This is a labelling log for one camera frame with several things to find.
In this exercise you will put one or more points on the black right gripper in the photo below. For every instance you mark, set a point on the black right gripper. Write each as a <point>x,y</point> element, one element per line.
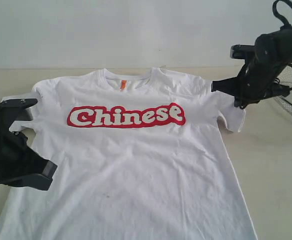
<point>253,85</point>

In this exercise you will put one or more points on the white t-shirt red lettering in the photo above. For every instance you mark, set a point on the white t-shirt red lettering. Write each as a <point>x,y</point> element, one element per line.
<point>139,157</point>

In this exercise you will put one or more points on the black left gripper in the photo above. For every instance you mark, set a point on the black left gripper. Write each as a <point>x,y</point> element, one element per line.
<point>21,166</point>

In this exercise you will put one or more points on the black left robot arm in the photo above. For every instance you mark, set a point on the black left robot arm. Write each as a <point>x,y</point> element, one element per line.
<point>21,166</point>

